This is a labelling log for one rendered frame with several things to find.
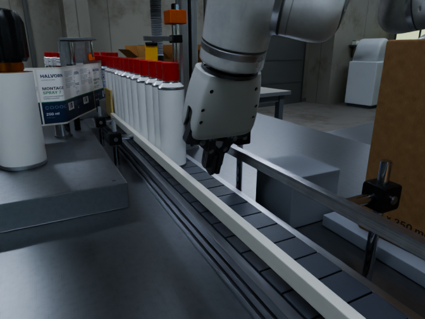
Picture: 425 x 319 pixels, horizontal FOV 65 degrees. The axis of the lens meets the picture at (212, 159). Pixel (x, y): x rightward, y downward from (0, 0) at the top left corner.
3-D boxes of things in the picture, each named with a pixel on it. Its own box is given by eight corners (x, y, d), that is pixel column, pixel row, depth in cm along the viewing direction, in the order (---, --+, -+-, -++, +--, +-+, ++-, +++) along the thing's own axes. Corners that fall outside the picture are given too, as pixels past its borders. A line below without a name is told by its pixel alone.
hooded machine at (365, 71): (362, 102, 734) (370, 38, 693) (389, 106, 686) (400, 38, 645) (341, 105, 694) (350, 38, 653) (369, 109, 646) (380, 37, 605)
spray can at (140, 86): (138, 145, 83) (131, 59, 77) (157, 142, 86) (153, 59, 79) (144, 150, 79) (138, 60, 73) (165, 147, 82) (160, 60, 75)
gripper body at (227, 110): (250, 48, 48) (235, 116, 54) (184, 48, 43) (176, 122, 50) (279, 69, 43) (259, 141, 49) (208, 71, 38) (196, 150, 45)
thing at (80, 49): (66, 113, 123) (55, 39, 115) (102, 110, 129) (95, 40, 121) (69, 119, 112) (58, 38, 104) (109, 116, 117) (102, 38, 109)
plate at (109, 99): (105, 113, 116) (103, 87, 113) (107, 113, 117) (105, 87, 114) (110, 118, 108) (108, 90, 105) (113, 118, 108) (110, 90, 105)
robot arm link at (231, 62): (249, 32, 47) (245, 53, 48) (191, 30, 43) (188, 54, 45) (283, 54, 41) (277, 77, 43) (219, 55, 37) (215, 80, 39)
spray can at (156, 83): (153, 156, 75) (148, 61, 69) (176, 153, 77) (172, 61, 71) (158, 162, 71) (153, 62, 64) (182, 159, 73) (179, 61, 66)
